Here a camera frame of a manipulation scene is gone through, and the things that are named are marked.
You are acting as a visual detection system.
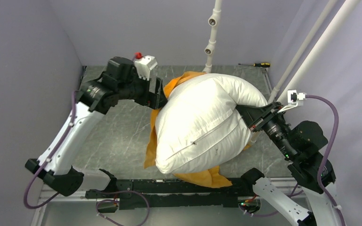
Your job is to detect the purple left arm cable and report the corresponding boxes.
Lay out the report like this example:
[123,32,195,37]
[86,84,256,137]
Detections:
[23,90,77,210]

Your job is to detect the white pillow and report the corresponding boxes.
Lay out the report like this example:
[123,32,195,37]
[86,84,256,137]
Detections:
[155,73,268,175]

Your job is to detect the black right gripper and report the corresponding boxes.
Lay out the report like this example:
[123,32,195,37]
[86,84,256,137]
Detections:
[236,100,296,157]

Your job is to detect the white pvc pipe frame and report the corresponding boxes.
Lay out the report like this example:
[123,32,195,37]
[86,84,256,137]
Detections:
[205,0,359,102]

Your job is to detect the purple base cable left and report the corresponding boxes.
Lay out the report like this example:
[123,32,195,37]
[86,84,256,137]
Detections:
[95,190,150,226]

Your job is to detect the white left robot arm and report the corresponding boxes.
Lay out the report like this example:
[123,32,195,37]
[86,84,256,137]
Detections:
[25,55,167,198]

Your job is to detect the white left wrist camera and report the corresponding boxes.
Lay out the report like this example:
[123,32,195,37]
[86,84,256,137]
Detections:
[133,52,158,81]

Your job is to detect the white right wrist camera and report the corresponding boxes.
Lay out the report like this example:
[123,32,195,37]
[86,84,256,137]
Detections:
[278,89,307,113]

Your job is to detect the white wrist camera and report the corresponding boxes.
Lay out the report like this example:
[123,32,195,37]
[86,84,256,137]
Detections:
[278,89,307,113]
[133,52,158,81]

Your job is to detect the yellow black screwdriver right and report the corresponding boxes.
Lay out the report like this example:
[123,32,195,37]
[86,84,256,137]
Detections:
[239,62,271,68]

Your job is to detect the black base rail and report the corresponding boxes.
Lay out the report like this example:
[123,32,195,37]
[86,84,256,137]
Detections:
[85,178,254,210]

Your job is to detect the aluminium table edge rail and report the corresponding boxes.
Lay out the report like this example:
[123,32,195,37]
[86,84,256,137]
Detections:
[31,182,119,226]

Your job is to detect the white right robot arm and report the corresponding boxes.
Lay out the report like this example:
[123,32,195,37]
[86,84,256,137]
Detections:
[236,102,346,226]

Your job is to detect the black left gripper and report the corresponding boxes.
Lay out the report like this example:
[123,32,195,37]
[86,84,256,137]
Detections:
[117,71,169,110]

